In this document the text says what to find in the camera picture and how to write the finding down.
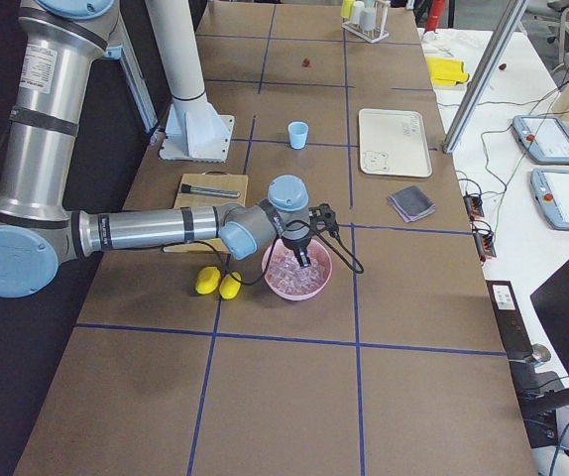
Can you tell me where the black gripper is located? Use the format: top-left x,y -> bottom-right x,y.
281,228 -> 312,268

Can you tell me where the clear ice cubes pile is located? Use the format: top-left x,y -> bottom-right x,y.
266,248 -> 326,296

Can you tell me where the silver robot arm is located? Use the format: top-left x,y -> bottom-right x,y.
0,1 -> 312,298

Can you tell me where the light blue plastic cup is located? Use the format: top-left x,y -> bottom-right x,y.
287,121 -> 309,150

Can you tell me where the grey upturned cup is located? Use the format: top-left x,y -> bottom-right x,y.
359,7 -> 377,32

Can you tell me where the yellow upturned cup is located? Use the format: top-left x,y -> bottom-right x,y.
340,0 -> 355,19

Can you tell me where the white upturned cup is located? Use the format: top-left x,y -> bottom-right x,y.
350,0 -> 365,23

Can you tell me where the pink bowl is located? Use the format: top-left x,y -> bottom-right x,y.
262,240 -> 333,300

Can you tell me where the yellow lemon right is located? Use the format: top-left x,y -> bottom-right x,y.
218,272 -> 242,300

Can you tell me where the yellow lemon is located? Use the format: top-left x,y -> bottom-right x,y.
218,272 -> 242,300
194,266 -> 222,295

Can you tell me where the wooden cutting board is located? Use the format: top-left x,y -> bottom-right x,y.
163,173 -> 250,255

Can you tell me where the yellow lemon left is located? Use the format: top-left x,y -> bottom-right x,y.
194,266 -> 222,295

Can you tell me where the grey folded cloth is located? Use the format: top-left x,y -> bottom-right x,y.
388,185 -> 436,223

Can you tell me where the cream bear serving tray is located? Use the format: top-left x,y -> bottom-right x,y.
358,108 -> 432,179

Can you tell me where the yellow cloth on desk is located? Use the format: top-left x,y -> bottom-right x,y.
425,57 -> 470,86

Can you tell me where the far teach pendant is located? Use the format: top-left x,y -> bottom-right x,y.
512,115 -> 569,166

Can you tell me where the teach pendant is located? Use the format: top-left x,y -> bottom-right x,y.
530,169 -> 569,231
512,115 -> 569,166

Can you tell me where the near teach pendant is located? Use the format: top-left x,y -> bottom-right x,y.
530,169 -> 569,231

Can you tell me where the red fire extinguisher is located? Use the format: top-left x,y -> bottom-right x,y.
424,0 -> 446,33

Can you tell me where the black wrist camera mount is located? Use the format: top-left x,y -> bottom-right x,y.
309,203 -> 340,239

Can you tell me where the steel handled knife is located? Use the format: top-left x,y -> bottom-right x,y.
179,183 -> 240,198

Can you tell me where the white camera mast pole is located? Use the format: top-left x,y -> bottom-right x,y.
146,0 -> 235,163

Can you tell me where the white wire cup rack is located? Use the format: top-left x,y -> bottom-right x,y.
340,0 -> 391,44

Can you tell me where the aluminium frame post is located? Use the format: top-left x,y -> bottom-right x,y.
442,0 -> 528,154

